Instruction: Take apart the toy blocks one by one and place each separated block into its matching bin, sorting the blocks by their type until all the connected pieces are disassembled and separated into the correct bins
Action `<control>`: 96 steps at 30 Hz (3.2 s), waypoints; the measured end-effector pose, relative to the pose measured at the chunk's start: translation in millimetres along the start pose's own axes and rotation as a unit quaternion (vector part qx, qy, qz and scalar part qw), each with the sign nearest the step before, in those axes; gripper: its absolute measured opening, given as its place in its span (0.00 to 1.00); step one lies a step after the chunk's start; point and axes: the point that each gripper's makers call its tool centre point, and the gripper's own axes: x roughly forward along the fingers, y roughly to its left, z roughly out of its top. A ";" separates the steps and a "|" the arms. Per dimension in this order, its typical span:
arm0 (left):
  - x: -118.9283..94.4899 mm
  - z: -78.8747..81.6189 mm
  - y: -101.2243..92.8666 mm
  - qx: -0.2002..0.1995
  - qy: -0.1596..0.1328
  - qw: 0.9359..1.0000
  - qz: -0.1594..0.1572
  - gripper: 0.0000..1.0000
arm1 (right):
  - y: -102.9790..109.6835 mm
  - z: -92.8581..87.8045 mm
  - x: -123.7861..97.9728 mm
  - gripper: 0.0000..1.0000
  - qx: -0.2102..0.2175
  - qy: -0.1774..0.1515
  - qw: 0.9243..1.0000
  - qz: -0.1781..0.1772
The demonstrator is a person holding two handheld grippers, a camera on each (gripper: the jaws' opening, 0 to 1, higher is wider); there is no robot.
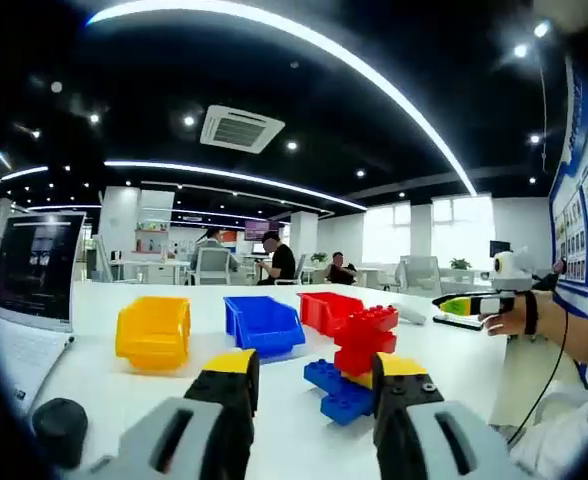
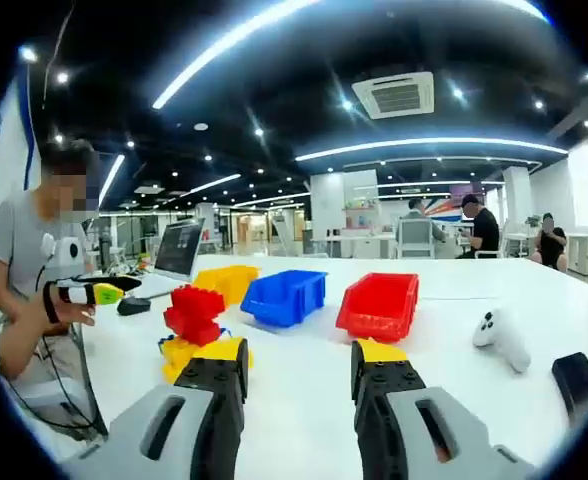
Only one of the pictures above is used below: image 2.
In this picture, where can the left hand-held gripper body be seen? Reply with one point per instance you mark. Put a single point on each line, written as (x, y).
(66, 260)

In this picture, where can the curved ceiling light strip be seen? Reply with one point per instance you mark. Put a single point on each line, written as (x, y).
(224, 47)
(424, 142)

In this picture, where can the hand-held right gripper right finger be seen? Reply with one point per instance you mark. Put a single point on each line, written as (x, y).
(399, 425)

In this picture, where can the blue toy block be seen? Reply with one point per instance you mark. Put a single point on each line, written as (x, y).
(163, 343)

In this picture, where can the white handheld controller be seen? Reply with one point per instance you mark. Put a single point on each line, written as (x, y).
(501, 340)

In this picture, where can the blue plastic bin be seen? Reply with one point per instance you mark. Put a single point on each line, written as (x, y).
(284, 300)

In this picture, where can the black computer mouse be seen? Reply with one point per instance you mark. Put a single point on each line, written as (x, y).
(134, 306)

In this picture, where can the straight ceiling light strip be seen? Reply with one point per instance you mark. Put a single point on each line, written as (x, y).
(111, 177)

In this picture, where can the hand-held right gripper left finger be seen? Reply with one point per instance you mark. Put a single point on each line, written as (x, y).
(174, 430)

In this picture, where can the white office chair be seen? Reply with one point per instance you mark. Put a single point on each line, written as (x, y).
(416, 240)

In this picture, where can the person's left hand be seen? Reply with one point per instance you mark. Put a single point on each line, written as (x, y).
(71, 314)

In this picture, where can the red toy block stack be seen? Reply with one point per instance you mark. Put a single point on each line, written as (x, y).
(196, 312)

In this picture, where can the red plastic bin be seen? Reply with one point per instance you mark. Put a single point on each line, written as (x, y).
(379, 305)

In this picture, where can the white plastic chair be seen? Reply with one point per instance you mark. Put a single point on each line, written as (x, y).
(44, 397)

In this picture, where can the silver laptop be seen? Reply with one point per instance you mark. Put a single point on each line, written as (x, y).
(179, 250)

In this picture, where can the black rounded object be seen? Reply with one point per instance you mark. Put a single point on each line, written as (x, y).
(576, 382)

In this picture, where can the ceiling air conditioner vent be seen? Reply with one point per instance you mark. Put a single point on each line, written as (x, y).
(393, 95)

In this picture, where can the yellow plastic bin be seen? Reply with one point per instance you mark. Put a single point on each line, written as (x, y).
(224, 282)

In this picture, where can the yellow toy block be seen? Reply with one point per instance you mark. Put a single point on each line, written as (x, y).
(179, 357)

